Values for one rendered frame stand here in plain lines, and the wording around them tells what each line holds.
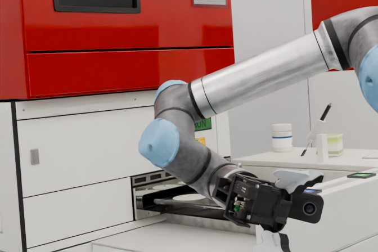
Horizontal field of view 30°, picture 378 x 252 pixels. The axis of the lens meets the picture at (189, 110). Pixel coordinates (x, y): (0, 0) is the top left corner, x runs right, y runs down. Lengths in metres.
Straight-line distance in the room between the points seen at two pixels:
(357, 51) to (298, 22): 4.17
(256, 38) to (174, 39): 2.83
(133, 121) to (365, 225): 0.71
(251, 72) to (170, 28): 0.87
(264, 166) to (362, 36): 1.17
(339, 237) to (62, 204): 0.72
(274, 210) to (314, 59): 0.30
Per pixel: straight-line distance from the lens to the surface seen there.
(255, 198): 1.07
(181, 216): 2.09
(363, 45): 1.17
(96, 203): 1.98
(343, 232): 1.77
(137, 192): 2.06
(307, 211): 1.15
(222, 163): 1.22
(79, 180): 1.94
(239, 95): 1.27
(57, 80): 1.83
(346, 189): 1.77
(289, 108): 5.21
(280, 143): 2.49
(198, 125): 2.25
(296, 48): 1.26
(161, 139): 1.18
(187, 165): 1.20
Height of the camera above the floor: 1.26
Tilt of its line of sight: 3 degrees down
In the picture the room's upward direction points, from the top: 4 degrees counter-clockwise
